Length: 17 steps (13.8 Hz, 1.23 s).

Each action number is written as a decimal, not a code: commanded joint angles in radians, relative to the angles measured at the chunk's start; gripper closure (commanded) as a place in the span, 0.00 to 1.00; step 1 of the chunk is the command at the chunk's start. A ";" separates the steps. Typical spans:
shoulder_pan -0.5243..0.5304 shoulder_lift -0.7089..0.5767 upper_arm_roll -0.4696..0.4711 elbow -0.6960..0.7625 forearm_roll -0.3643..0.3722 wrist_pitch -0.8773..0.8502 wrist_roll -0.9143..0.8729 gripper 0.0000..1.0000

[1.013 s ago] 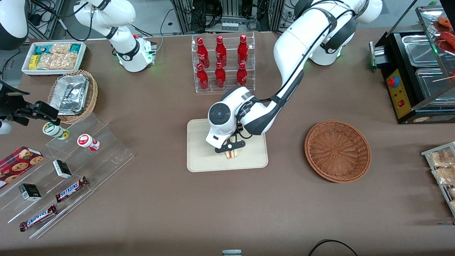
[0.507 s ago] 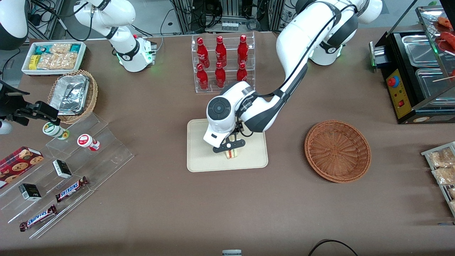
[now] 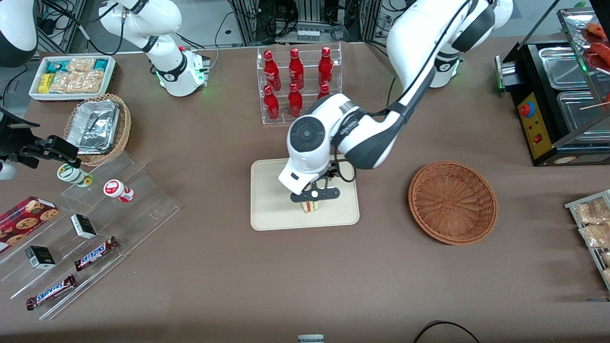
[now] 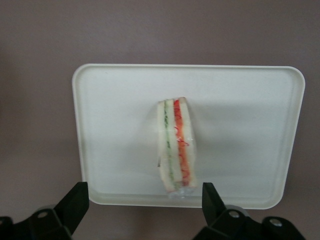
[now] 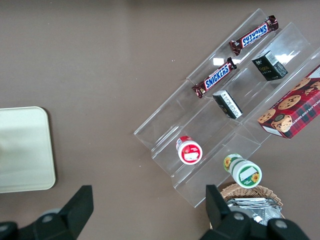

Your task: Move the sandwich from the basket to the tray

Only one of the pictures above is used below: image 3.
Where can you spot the beige plastic tray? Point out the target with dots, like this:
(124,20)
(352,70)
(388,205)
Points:
(271,209)

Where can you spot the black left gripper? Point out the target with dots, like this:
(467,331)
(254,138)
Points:
(330,173)

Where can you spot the small clear cracker bag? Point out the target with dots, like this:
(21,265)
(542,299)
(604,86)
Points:
(81,65)

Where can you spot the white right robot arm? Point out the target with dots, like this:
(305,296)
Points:
(167,66)

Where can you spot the clear acrylic step display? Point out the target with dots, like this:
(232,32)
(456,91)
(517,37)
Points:
(143,209)

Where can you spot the red emergency button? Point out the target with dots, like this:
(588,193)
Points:
(527,110)

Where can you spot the triangle sandwich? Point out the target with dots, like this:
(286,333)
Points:
(310,207)

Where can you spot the light tan wicker basket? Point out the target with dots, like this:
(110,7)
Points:
(125,128)

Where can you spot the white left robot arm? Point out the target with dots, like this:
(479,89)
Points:
(367,143)

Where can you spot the grey box edge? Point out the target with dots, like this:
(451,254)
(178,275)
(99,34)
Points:
(310,339)

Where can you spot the green white yogurt cup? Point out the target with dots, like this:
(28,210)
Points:
(71,174)

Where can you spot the clear bag of pastries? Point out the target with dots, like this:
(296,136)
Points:
(606,258)
(593,212)
(607,276)
(595,236)

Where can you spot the clear acrylic bottle rack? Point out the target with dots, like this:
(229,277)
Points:
(283,119)

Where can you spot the yellow snack packet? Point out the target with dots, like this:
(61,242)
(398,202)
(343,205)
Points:
(45,83)

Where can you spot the silver foil containers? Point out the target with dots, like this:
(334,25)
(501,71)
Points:
(93,126)

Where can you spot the red white yogurt cup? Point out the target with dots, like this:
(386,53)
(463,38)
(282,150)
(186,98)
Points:
(116,189)

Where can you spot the white rectangular snack bin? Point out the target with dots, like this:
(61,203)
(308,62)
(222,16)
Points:
(110,76)

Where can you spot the tray of packaged snacks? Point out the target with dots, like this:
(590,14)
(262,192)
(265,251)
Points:
(595,257)

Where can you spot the large clear cracker bag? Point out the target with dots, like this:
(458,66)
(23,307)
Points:
(78,82)

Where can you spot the Snickers chocolate bar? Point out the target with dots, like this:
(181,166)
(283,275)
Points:
(95,254)
(51,291)

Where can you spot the steel pan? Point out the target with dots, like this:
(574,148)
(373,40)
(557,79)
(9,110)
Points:
(579,116)
(562,69)

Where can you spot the small black box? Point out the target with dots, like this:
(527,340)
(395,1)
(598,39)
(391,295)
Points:
(40,257)
(83,226)

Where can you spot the white terminal block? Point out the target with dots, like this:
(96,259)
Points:
(308,35)

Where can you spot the red cookie box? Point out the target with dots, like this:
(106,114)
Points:
(24,219)

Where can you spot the teal snack packet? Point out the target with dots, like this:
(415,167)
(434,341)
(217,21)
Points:
(57,66)
(100,64)

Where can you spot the aluminium frame rack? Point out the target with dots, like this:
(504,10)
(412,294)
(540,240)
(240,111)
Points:
(310,12)

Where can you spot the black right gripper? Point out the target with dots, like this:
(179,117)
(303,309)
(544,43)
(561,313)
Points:
(10,141)

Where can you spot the brown round wicker basket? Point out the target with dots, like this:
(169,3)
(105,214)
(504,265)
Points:
(452,205)

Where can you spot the black hot food machine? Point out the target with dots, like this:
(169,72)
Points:
(548,119)

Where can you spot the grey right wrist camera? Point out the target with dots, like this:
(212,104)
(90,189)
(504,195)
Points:
(5,171)

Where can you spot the red cola bottle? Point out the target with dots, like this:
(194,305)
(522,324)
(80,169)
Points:
(296,71)
(271,107)
(325,69)
(272,71)
(324,90)
(295,102)

